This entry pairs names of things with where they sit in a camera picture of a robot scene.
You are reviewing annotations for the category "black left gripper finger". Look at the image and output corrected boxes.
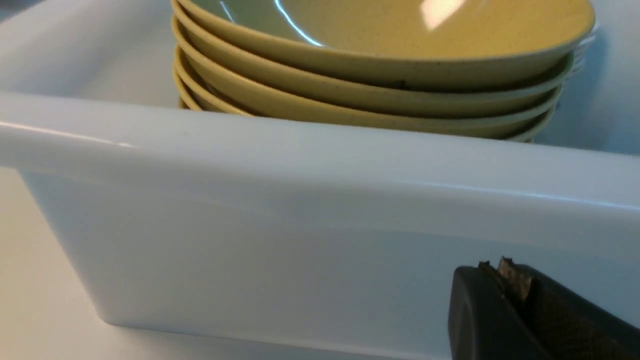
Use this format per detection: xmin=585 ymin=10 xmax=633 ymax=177
xmin=447 ymin=257 xmax=640 ymax=360

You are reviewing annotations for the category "stacked yellow bowl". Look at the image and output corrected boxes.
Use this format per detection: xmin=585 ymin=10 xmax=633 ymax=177
xmin=177 ymin=0 xmax=596 ymax=91
xmin=172 ymin=68 xmax=556 ymax=142
xmin=171 ymin=14 xmax=574 ymax=119
xmin=173 ymin=47 xmax=562 ymax=138

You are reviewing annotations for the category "top stacked yellow bowl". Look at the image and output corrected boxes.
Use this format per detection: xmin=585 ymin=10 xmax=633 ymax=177
xmin=177 ymin=0 xmax=596 ymax=91

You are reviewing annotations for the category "stack of white sauce dishes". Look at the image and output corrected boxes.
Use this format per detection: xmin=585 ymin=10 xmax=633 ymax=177
xmin=569 ymin=34 xmax=597 ymax=76

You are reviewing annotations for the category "large white plastic bin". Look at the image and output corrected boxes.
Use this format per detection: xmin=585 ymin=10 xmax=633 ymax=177
xmin=1 ymin=0 xmax=639 ymax=360

